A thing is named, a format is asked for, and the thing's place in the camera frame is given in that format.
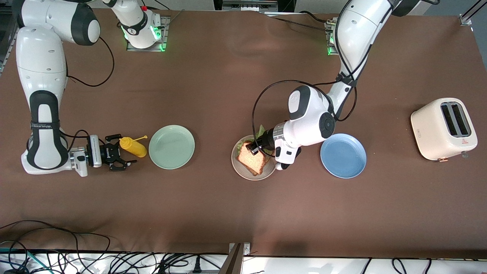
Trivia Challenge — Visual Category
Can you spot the yellow mustard squeeze bottle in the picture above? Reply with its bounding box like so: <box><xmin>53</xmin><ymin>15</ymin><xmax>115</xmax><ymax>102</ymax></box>
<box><xmin>119</xmin><ymin>135</ymin><xmax>148</xmax><ymax>158</ymax></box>

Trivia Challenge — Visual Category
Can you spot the teal cable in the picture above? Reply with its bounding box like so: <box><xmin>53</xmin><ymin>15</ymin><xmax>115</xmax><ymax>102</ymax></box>
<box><xmin>0</xmin><ymin>247</ymin><xmax>43</xmax><ymax>274</ymax></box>

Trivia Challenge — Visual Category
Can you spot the beige plate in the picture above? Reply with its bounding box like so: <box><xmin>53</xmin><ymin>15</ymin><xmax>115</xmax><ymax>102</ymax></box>
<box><xmin>231</xmin><ymin>134</ymin><xmax>279</xmax><ymax>181</ymax></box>

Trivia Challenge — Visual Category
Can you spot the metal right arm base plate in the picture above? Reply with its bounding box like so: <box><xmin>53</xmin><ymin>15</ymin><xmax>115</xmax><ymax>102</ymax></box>
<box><xmin>126</xmin><ymin>16</ymin><xmax>168</xmax><ymax>52</ymax></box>

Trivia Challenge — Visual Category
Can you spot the metal frame bracket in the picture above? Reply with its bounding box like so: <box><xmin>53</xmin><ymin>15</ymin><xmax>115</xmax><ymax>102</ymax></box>
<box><xmin>219</xmin><ymin>242</ymin><xmax>251</xmax><ymax>274</ymax></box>

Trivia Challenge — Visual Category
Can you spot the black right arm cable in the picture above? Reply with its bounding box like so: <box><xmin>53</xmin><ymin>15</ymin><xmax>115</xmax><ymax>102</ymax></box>
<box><xmin>67</xmin><ymin>36</ymin><xmax>115</xmax><ymax>88</ymax></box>
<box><xmin>59</xmin><ymin>129</ymin><xmax>90</xmax><ymax>148</ymax></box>

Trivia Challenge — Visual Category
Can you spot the white toaster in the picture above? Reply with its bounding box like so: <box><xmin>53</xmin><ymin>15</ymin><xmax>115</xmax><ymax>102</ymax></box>
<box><xmin>410</xmin><ymin>97</ymin><xmax>478</xmax><ymax>162</ymax></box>

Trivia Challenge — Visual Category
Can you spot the aluminium frame rail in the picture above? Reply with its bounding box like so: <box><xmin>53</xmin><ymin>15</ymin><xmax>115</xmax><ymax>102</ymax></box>
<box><xmin>0</xmin><ymin>8</ymin><xmax>19</xmax><ymax>75</ymax></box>

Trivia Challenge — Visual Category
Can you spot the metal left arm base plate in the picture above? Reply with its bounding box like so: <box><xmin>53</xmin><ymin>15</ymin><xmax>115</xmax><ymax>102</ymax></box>
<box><xmin>325</xmin><ymin>19</ymin><xmax>341</xmax><ymax>56</ymax></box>

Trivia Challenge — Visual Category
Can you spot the mint green plate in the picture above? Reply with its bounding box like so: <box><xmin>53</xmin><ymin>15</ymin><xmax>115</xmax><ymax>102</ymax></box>
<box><xmin>148</xmin><ymin>124</ymin><xmax>196</xmax><ymax>170</ymax></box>

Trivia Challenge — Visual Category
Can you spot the aluminium corner bracket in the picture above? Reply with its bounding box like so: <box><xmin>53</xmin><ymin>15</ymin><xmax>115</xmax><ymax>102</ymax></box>
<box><xmin>458</xmin><ymin>0</ymin><xmax>487</xmax><ymax>27</ymax></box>

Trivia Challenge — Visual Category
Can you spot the brown bread slice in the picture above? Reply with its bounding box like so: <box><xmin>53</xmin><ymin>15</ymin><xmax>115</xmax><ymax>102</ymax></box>
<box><xmin>236</xmin><ymin>142</ymin><xmax>272</xmax><ymax>176</ymax></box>

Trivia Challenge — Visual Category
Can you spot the green lettuce leaf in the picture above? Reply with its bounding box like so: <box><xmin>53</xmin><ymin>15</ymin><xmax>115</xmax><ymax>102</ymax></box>
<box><xmin>236</xmin><ymin>124</ymin><xmax>275</xmax><ymax>156</ymax></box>

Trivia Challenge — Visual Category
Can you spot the black base supply cable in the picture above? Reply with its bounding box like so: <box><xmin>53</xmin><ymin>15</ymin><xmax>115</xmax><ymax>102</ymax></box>
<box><xmin>266</xmin><ymin>11</ymin><xmax>335</xmax><ymax>32</ymax></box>

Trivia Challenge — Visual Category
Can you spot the black looped cable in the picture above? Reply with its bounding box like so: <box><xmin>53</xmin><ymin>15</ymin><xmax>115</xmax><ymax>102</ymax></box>
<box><xmin>0</xmin><ymin>220</ymin><xmax>111</xmax><ymax>267</ymax></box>

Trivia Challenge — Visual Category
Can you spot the grey power strip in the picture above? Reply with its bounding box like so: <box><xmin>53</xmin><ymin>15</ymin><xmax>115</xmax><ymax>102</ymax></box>
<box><xmin>222</xmin><ymin>0</ymin><xmax>279</xmax><ymax>11</ymax></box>

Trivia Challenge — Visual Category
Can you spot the blue plate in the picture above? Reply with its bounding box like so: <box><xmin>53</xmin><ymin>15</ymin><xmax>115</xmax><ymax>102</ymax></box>
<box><xmin>320</xmin><ymin>133</ymin><xmax>368</xmax><ymax>179</ymax></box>

